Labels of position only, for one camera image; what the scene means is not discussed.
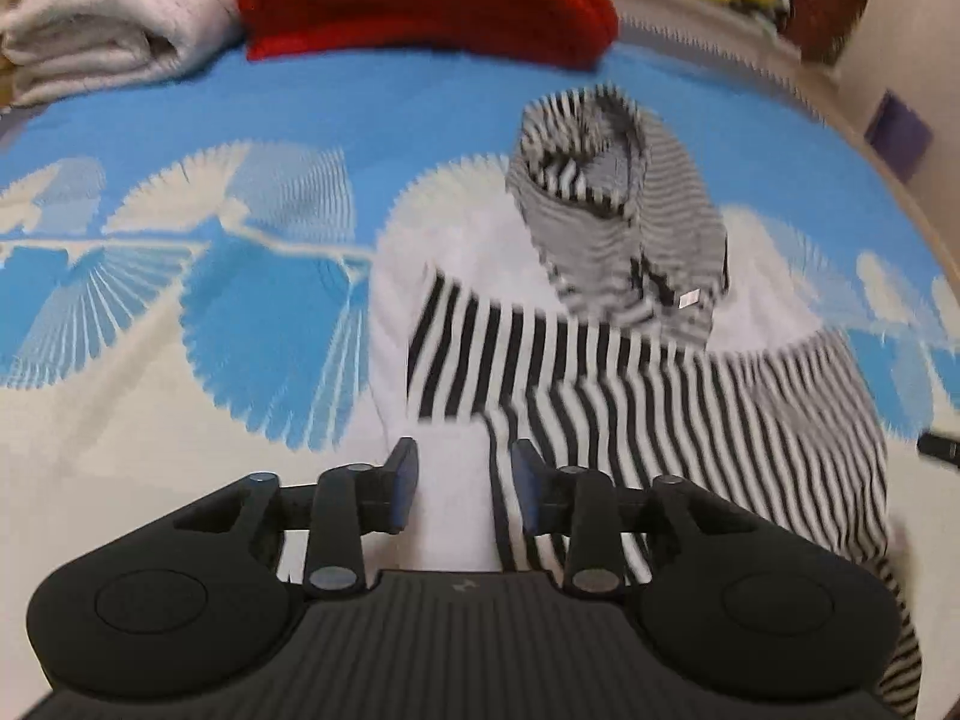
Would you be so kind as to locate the purple folder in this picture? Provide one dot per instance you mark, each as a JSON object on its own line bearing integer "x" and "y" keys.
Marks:
{"x": 898, "y": 131}

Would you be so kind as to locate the dark red cushion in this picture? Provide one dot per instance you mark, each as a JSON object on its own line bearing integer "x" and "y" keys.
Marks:
{"x": 829, "y": 4}

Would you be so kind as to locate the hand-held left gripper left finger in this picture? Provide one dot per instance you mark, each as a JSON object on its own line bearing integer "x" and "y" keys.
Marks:
{"x": 403, "y": 484}

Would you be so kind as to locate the blue cream printed bedspread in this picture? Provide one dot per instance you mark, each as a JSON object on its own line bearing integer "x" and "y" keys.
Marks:
{"x": 225, "y": 255}

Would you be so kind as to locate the black white striped hoodie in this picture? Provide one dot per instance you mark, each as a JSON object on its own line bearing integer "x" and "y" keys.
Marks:
{"x": 600, "y": 382}

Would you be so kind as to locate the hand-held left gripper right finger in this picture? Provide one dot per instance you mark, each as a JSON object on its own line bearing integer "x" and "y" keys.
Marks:
{"x": 526, "y": 487}

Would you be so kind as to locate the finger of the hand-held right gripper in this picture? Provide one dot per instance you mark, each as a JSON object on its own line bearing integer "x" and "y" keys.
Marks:
{"x": 941, "y": 446}

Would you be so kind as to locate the cream folded quilt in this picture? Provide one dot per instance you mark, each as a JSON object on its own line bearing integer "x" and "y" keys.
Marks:
{"x": 97, "y": 22}

